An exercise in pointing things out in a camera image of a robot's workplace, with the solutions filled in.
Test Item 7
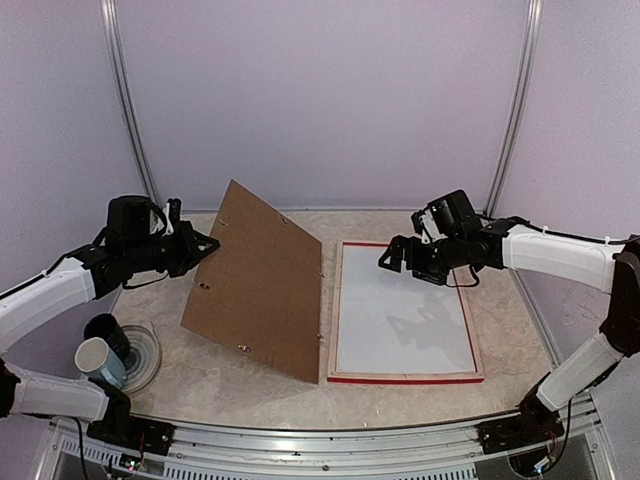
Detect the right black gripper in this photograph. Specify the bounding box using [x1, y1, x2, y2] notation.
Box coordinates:
[379, 233, 466, 285]

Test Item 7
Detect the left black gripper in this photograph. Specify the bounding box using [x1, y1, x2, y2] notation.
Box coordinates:
[125, 219, 219, 277]

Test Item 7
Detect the white mat board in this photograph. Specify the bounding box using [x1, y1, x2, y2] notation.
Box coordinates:
[335, 244, 477, 375]

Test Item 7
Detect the brown backing board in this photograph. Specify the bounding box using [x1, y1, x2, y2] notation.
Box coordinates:
[181, 181, 323, 383]

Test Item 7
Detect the red wooden picture frame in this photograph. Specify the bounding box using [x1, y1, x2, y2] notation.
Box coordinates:
[326, 240, 485, 385]

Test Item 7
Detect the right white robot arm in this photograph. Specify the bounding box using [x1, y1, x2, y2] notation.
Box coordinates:
[378, 189, 639, 444]

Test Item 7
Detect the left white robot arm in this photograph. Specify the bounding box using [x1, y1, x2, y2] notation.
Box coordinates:
[1, 195, 220, 445]

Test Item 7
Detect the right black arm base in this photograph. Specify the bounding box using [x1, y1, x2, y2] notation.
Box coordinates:
[477, 391, 565, 454]

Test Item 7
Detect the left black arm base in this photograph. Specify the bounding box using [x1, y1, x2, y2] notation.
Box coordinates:
[87, 412, 176, 456]

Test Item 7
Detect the clear tape roll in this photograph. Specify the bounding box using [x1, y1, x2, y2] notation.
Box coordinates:
[121, 325, 162, 395]

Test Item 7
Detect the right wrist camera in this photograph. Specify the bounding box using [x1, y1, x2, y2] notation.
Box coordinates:
[411, 207, 434, 245]

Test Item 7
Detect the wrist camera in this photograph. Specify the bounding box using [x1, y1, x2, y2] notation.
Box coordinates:
[163, 198, 182, 236]
[411, 207, 434, 245]

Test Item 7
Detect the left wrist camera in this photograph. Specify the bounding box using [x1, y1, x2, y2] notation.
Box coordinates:
[163, 198, 182, 236]

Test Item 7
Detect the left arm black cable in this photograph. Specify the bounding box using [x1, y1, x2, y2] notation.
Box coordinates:
[0, 239, 171, 480]

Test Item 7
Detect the front aluminium rail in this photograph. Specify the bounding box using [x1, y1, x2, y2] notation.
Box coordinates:
[37, 394, 619, 480]

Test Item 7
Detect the left aluminium post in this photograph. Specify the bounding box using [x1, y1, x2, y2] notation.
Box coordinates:
[99, 0, 161, 204]

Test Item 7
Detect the aluminium post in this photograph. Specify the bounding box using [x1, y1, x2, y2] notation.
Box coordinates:
[483, 0, 543, 216]
[99, 0, 161, 204]

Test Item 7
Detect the right aluminium post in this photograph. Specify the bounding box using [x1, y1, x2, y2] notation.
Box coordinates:
[483, 0, 543, 216]

